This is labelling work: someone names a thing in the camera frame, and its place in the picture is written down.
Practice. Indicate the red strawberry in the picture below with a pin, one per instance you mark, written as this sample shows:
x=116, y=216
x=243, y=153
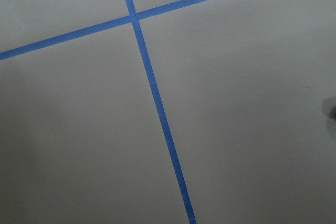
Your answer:
x=328, y=107

